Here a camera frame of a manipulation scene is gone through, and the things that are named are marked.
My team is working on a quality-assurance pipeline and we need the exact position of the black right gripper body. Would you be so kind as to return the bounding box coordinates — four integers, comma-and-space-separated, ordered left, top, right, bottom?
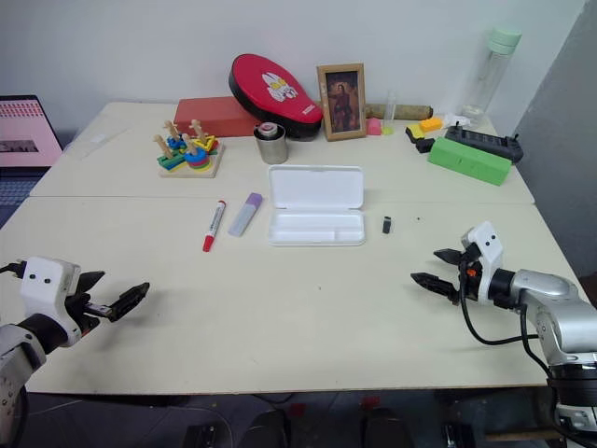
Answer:
455, 244, 482, 305

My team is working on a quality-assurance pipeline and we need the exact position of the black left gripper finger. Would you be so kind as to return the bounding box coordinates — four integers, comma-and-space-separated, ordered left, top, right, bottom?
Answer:
107, 281, 152, 324
76, 270, 107, 297

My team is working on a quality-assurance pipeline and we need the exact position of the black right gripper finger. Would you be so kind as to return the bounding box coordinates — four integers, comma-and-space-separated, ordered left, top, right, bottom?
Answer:
433, 247, 466, 271
410, 272, 462, 306

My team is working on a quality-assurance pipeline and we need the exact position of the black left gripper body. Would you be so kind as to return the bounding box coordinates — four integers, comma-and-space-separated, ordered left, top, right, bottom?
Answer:
63, 289, 115, 339

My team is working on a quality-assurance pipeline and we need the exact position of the white plastic case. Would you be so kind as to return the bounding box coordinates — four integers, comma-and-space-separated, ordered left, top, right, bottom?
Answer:
267, 164, 367, 248

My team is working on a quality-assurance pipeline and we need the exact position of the red and black padded case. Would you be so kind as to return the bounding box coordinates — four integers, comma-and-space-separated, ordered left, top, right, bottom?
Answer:
228, 52, 325, 142

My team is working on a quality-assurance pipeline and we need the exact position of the green foam block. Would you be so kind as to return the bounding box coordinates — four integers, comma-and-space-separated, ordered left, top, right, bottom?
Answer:
426, 135, 513, 188

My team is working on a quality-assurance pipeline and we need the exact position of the red whiteboard marker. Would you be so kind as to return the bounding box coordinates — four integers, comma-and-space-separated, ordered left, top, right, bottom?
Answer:
201, 199, 229, 254

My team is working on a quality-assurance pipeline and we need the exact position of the black power strip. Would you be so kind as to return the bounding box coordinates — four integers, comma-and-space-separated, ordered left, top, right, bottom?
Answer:
443, 121, 525, 165

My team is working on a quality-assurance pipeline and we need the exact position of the purple highlighter pen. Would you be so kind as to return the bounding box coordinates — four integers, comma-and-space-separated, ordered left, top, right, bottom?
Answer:
227, 191, 264, 239

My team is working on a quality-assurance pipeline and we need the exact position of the brown rolled stick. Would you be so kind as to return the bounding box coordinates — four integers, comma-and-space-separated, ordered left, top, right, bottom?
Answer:
363, 102, 436, 120

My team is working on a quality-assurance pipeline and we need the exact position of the clear tube with green base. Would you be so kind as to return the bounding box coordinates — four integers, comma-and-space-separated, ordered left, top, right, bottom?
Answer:
382, 90, 398, 137

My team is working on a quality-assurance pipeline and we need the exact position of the wooden shape stacking toy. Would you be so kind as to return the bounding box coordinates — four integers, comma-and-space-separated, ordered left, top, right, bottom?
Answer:
152, 118, 227, 180

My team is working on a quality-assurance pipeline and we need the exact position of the dark rounded shape under table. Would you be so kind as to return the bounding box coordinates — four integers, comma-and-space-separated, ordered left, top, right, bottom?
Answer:
362, 407, 408, 448

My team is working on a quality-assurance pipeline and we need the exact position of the laptop with pink screen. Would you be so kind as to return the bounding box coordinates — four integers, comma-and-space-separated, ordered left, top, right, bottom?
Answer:
0, 94, 64, 226

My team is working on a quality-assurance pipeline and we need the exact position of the clear bottle with green lid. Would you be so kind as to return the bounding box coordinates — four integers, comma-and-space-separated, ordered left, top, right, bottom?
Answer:
461, 26, 523, 128

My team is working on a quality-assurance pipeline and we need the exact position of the red rectangular box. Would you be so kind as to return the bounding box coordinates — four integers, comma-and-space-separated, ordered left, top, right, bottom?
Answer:
173, 95, 263, 139

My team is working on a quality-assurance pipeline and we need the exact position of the metal cup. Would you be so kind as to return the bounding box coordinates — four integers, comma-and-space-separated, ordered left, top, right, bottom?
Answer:
253, 122, 290, 165

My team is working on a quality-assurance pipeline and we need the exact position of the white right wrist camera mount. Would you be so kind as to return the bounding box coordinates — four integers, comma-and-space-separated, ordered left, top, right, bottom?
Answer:
461, 220, 506, 307

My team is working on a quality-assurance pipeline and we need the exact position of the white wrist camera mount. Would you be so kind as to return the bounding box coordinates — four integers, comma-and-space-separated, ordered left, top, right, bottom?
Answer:
461, 220, 506, 307
20, 256, 83, 347

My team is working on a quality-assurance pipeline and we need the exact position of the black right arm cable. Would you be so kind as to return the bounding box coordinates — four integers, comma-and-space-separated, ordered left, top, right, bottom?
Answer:
458, 266, 554, 375

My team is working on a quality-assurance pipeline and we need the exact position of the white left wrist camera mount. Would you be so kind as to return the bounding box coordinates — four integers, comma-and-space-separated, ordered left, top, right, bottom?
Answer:
20, 256, 83, 347

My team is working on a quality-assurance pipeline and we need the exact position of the wooden picture frame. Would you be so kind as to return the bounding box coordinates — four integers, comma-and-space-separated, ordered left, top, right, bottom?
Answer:
315, 61, 368, 143

